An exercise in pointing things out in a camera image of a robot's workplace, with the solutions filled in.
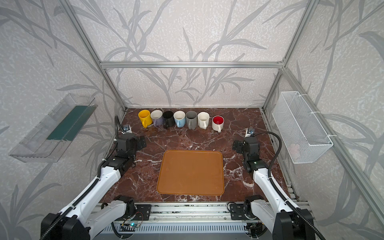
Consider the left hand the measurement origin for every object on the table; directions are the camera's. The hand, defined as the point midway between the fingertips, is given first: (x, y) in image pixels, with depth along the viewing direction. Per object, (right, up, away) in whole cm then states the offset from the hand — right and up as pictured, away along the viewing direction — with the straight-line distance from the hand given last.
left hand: (136, 132), depth 82 cm
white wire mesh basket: (+79, 0, -20) cm, 81 cm away
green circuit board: (+4, -43, -11) cm, 45 cm away
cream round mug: (+48, +5, +23) cm, 54 cm away
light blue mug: (+21, +9, +23) cm, 32 cm away
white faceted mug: (+38, +8, +22) cm, 44 cm away
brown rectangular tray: (+31, -24, +6) cm, 40 cm away
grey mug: (+30, +7, +19) cm, 36 cm away
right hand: (+62, -2, +4) cm, 62 cm away
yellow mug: (-4, +10, +24) cm, 26 cm away
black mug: (+13, +7, +24) cm, 28 cm away
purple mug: (+3, +10, +27) cm, 29 cm away
